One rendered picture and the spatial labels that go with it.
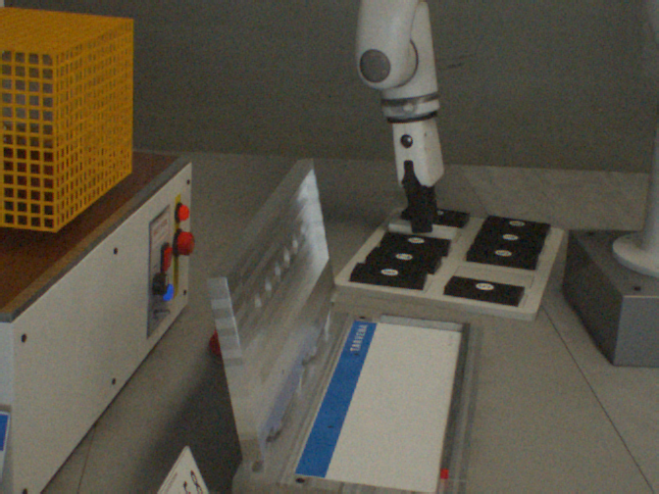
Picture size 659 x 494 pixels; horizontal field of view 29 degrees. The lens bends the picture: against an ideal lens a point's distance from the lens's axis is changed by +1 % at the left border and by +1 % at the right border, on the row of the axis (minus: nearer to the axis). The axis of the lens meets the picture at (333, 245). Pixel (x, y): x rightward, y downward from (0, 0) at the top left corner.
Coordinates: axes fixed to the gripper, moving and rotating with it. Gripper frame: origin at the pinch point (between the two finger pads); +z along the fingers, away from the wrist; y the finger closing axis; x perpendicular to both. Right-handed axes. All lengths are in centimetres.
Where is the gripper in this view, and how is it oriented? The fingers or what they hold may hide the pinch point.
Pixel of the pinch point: (424, 216)
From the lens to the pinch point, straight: 192.8
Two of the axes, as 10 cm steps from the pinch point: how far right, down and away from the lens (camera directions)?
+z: 1.4, 9.6, 2.4
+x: -9.4, 0.5, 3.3
